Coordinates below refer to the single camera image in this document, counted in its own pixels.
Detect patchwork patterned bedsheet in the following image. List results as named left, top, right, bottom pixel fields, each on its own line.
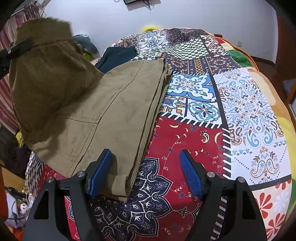
left=24, top=27, right=293, bottom=241

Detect yellow green fleece blanket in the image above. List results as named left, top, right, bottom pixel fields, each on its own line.
left=214, top=34, right=296, bottom=223

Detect brown wooden door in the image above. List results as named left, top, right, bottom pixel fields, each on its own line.
left=273, top=11, right=296, bottom=107

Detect wall mounted black frame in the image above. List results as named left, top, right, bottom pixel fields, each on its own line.
left=123, top=0, right=150, bottom=7

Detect yellow round object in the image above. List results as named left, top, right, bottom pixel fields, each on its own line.
left=142, top=25, right=160, bottom=33

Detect olive green pants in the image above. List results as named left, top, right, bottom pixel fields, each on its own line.
left=9, top=18, right=171, bottom=202

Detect dark navy folded garment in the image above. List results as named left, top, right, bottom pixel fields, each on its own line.
left=95, top=46, right=138, bottom=74

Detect maroon striped curtain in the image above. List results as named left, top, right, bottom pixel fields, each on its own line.
left=1, top=11, right=27, bottom=134

